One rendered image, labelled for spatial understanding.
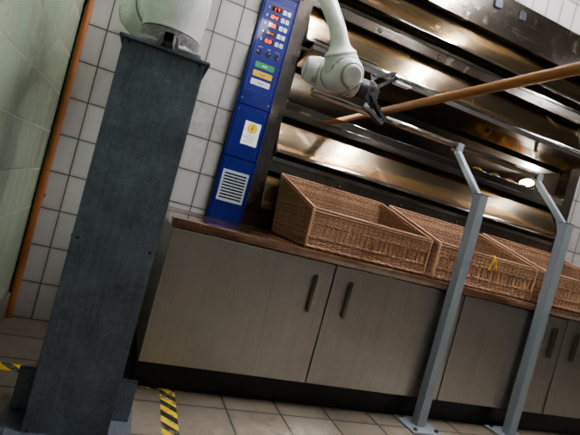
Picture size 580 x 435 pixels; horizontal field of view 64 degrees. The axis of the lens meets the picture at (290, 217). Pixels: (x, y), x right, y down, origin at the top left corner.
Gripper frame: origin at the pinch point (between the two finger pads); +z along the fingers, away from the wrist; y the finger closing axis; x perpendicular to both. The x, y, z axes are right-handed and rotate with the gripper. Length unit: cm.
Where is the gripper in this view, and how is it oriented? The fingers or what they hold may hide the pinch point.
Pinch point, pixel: (402, 104)
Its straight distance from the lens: 184.2
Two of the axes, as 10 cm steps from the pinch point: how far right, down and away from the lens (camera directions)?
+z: 9.1, 2.4, 3.4
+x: 3.2, 1.0, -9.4
